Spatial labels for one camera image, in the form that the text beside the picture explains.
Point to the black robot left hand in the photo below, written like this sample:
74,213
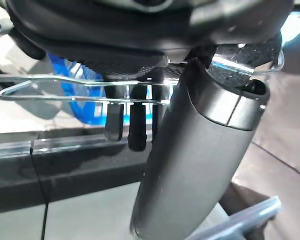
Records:
190,162

